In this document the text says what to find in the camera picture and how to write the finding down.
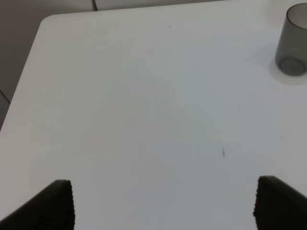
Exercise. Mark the grey translucent plastic cup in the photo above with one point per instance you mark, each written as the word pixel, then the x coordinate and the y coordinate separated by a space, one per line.
pixel 291 53

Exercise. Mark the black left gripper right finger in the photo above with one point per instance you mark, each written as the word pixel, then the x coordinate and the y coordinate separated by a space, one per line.
pixel 278 206

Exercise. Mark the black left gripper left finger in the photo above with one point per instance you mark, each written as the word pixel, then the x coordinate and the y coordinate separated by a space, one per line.
pixel 51 209

